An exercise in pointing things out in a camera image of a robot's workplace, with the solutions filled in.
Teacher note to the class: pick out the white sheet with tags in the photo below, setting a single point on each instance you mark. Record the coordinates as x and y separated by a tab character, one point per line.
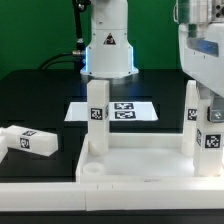
118	111

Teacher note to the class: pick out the white left obstacle bar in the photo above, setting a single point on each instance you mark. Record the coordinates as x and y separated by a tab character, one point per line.
3	148

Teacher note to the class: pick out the white desk top tray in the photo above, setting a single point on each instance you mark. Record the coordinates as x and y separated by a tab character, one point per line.
138	157

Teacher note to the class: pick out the white obstacle bar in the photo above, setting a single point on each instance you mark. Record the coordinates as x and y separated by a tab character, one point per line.
3	148
158	195

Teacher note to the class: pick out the white front obstacle bar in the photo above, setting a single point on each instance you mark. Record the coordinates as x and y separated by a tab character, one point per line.
158	195

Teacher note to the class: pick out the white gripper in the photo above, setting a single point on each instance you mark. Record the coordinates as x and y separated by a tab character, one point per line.
203	60

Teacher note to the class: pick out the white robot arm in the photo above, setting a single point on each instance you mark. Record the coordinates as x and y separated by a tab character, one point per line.
109	54

